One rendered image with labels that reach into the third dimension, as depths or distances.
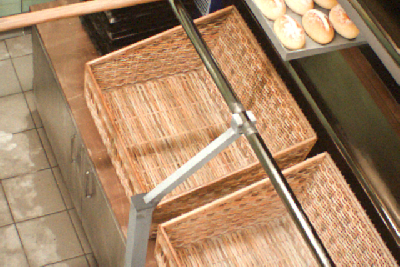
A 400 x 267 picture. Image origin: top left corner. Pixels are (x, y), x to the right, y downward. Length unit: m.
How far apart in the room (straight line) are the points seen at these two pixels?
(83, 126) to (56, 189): 0.62
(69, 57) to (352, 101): 1.02
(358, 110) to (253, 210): 0.42
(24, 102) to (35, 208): 0.51
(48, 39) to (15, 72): 0.72
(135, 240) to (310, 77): 0.65
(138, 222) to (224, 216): 0.36
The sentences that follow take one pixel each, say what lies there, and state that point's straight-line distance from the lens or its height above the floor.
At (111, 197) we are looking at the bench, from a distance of 2.38.
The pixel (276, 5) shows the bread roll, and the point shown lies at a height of 1.23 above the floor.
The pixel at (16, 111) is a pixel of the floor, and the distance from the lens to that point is 3.35.
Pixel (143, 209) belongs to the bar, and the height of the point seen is 0.95.
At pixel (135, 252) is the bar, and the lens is 2.06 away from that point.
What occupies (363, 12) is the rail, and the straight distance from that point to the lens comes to 1.74.
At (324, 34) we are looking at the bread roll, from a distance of 1.99.
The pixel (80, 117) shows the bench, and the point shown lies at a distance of 2.56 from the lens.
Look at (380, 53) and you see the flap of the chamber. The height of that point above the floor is 1.41.
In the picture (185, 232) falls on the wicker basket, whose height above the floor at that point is 0.67.
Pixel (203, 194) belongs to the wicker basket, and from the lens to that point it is 2.22.
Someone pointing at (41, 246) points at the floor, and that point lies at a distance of 2.97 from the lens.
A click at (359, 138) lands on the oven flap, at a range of 2.11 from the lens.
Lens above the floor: 2.52
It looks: 48 degrees down
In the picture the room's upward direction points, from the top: 11 degrees clockwise
